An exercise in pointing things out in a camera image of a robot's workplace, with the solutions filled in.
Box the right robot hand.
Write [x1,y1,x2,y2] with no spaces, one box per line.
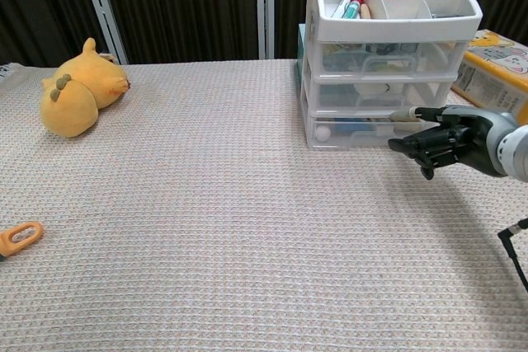
[387,104,521,181]

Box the clear plastic drawer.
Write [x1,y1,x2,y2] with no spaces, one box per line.
[309,115,441,150]
[317,40,469,81]
[311,78,457,116]

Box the white plastic drawer organizer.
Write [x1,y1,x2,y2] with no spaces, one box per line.
[299,0,483,151]

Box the yellow cat print tissue pack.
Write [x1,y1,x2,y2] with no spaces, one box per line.
[451,29,528,116]

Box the blue foil packet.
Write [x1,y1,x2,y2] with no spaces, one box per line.
[332,117,387,134]

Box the blue cap white marker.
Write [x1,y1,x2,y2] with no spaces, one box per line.
[331,0,356,19]

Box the pale teal box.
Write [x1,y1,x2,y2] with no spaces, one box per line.
[296,24,309,81]

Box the beige woven tablecloth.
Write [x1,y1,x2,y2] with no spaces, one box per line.
[0,59,528,352]

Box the yellow plush toy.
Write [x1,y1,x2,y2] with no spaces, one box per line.
[40,37,131,138]

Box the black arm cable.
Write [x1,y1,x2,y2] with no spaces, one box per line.
[497,218,528,293]

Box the gray partition frame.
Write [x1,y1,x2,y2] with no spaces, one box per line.
[77,0,129,65]
[255,0,276,60]

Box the orange handle tool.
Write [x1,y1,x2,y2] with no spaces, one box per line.
[0,221,45,262]

